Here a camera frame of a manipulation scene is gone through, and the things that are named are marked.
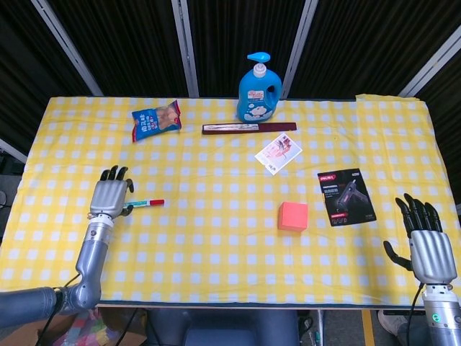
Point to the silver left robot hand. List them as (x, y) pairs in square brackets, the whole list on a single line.
[(108, 198)]

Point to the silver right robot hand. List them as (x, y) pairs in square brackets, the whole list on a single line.
[(430, 252)]

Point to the red capped white marker pen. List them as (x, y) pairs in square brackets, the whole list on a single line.
[(147, 203)]

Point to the orange red cube block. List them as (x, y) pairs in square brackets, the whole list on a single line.
[(292, 218)]

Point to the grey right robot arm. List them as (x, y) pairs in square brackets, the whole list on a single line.
[(443, 317)]

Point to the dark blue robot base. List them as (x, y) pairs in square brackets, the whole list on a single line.
[(223, 328)]

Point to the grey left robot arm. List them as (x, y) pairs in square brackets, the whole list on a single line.
[(91, 259)]

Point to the white shoe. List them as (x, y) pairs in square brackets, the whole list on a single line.
[(390, 322)]

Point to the blue snack bag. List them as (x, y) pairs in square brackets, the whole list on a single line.
[(155, 122)]

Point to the black glue gun card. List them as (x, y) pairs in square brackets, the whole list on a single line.
[(345, 198)]

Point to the yellow white checkered tablecloth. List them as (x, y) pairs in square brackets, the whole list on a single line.
[(216, 252)]

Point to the colourful foam pieces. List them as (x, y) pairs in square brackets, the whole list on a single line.
[(86, 329)]

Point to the black pleated curtain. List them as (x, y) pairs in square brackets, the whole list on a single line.
[(129, 43)]

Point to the brown cardboard box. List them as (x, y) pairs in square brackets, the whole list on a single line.
[(21, 333)]

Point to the white printed postcard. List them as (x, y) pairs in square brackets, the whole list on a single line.
[(277, 153)]

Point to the blue detergent bottle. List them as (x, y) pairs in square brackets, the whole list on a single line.
[(255, 101)]

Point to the white metal frame post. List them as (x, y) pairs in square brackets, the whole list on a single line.
[(68, 50), (428, 68), (299, 50), (185, 50)]

